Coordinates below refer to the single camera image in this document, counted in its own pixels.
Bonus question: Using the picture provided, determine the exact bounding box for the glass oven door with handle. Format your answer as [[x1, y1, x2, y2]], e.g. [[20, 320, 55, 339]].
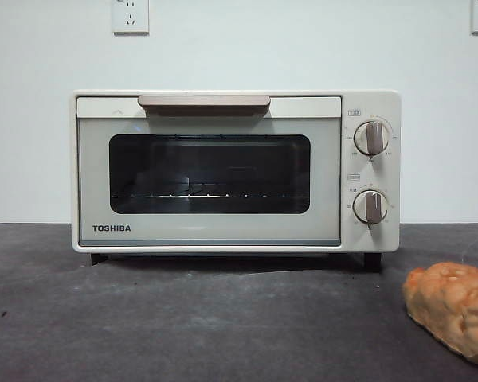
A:
[[76, 94, 343, 248]]

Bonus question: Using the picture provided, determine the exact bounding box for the metal wire oven rack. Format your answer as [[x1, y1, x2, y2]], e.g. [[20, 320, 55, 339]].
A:
[[111, 181, 304, 200]]

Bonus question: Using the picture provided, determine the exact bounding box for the beige oven knob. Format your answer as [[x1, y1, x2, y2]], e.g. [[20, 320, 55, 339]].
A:
[[352, 189, 390, 224], [353, 121, 392, 157]]

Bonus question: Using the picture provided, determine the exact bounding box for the white Toshiba toaster oven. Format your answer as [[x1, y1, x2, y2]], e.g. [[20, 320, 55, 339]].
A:
[[70, 89, 402, 274]]

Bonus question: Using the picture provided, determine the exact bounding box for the golden bread loaf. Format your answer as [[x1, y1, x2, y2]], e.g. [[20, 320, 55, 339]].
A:
[[402, 261, 478, 361]]

